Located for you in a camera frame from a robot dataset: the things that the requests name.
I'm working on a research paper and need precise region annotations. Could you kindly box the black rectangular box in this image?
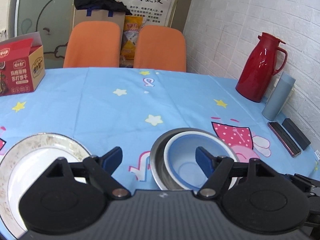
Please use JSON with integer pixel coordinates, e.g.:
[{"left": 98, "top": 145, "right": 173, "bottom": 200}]
[{"left": 282, "top": 118, "right": 311, "bottom": 150}]

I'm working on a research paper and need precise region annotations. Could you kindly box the right orange chair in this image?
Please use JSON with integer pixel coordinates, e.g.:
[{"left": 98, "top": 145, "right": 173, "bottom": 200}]
[{"left": 133, "top": 25, "right": 187, "bottom": 72}]

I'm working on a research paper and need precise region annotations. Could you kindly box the yellow snack bag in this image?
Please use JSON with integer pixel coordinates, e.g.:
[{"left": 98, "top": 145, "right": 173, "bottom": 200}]
[{"left": 120, "top": 16, "right": 144, "bottom": 60}]

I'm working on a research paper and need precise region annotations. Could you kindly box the white gold-rimmed plate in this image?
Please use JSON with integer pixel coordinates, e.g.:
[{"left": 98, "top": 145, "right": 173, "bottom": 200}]
[{"left": 1, "top": 133, "right": 91, "bottom": 239}]

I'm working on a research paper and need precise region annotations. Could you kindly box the grey blue cylinder cup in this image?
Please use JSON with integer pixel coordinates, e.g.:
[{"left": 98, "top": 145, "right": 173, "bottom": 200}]
[{"left": 262, "top": 72, "right": 296, "bottom": 121}]

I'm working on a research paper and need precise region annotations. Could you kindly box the left orange chair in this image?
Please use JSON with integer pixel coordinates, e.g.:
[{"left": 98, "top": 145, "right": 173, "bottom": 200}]
[{"left": 63, "top": 21, "right": 121, "bottom": 68}]

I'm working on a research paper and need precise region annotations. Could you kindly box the orange chair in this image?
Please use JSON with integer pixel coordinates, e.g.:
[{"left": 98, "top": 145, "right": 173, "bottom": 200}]
[
  {"left": 133, "top": 25, "right": 187, "bottom": 72},
  {"left": 63, "top": 21, "right": 121, "bottom": 68}
]

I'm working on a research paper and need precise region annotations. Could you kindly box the blue cartoon tablecloth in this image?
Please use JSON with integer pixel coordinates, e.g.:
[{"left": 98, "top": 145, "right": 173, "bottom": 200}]
[{"left": 0, "top": 67, "right": 320, "bottom": 240}]

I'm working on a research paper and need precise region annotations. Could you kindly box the framed chinese text poster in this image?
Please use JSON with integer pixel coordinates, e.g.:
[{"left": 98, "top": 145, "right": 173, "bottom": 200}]
[{"left": 116, "top": 0, "right": 177, "bottom": 27}]

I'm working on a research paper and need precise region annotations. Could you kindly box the white ceramic bowl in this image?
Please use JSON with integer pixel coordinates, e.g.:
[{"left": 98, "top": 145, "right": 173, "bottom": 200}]
[{"left": 163, "top": 130, "right": 240, "bottom": 191}]

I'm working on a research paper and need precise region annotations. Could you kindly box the stainless steel bowl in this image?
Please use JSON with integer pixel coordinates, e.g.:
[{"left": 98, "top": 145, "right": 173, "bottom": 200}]
[{"left": 150, "top": 128, "right": 228, "bottom": 191}]

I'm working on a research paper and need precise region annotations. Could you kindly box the red cracker cardboard box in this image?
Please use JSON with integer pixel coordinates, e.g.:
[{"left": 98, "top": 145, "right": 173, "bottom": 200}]
[{"left": 0, "top": 31, "right": 45, "bottom": 96}]

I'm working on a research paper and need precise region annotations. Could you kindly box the red thermos jug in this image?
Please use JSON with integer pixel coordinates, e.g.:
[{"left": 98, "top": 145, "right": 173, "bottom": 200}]
[{"left": 235, "top": 32, "right": 287, "bottom": 102}]

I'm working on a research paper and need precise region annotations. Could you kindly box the brown paper bag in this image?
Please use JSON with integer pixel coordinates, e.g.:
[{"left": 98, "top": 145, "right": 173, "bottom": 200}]
[{"left": 73, "top": 9, "right": 125, "bottom": 38}]

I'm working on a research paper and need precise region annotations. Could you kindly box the black cloth on bag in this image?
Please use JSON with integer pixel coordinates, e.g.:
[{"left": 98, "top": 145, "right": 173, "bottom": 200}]
[{"left": 74, "top": 0, "right": 132, "bottom": 16}]

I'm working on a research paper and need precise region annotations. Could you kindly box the phone in red case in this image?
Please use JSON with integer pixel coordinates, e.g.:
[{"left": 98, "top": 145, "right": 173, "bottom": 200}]
[{"left": 267, "top": 122, "right": 301, "bottom": 158}]

